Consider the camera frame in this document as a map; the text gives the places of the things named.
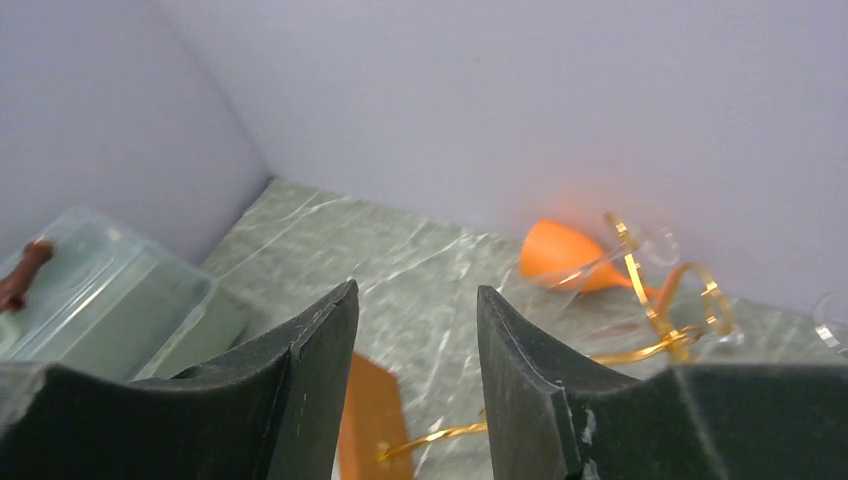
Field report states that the clear plastic storage box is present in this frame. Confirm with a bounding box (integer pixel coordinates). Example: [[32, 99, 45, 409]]
[[1, 208, 252, 381]]

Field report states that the clear pink tinted glass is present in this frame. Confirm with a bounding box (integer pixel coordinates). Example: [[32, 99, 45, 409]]
[[812, 289, 847, 357]]

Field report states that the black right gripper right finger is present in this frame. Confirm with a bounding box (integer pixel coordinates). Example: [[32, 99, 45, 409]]
[[477, 286, 847, 479]]

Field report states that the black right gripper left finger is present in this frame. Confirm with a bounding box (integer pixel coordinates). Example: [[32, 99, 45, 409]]
[[1, 280, 359, 479]]

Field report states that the clear wine glass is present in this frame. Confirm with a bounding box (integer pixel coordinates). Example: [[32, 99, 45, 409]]
[[510, 221, 684, 313]]

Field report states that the orange plastic goblet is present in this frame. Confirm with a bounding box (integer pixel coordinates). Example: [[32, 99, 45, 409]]
[[518, 218, 664, 298]]

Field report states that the gold wire glass rack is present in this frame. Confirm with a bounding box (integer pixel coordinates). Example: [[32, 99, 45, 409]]
[[337, 211, 737, 480]]

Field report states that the brown bronze faucet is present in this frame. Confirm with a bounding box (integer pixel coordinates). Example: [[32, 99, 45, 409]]
[[1, 237, 55, 313]]

